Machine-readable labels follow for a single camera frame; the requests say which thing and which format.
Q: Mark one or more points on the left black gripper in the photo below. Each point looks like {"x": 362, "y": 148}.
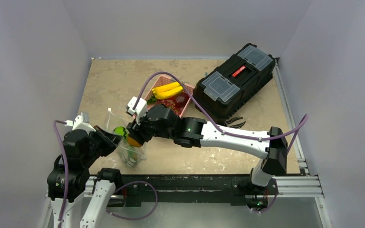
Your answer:
{"x": 110, "y": 140}

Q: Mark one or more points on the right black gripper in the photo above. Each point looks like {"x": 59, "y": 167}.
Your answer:
{"x": 139, "y": 128}

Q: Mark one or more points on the green striped melon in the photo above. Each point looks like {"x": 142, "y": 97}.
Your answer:
{"x": 122, "y": 131}

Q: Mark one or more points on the yellow lemon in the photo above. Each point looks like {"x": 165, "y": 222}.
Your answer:
{"x": 131, "y": 141}

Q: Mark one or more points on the clear zip top bag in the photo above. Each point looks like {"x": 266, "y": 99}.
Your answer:
{"x": 112, "y": 121}

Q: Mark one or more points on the green bell pepper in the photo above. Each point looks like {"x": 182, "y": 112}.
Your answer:
{"x": 131, "y": 158}

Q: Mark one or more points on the yellow banana bunch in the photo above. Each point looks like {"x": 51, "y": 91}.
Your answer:
{"x": 166, "y": 91}

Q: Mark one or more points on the pink plastic basket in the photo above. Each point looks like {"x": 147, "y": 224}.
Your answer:
{"x": 164, "y": 79}

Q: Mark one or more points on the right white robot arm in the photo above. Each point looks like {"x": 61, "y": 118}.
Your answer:
{"x": 271, "y": 147}

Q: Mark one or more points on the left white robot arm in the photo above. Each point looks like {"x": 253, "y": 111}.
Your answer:
{"x": 67, "y": 181}

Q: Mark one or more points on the green leafy vegetable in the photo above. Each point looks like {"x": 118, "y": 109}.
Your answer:
{"x": 152, "y": 100}

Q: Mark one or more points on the black pliers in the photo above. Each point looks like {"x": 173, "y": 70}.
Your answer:
{"x": 231, "y": 123}

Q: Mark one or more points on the black plastic toolbox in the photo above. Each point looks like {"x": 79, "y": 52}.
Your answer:
{"x": 226, "y": 89}

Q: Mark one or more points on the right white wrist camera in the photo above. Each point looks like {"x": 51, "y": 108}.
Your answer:
{"x": 136, "y": 107}

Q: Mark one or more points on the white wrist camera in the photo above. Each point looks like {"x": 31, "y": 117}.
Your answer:
{"x": 81, "y": 122}
{"x": 136, "y": 107}

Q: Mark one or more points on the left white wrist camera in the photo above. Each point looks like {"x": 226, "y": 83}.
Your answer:
{"x": 81, "y": 122}

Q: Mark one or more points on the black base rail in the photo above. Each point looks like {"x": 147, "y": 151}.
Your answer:
{"x": 234, "y": 189}

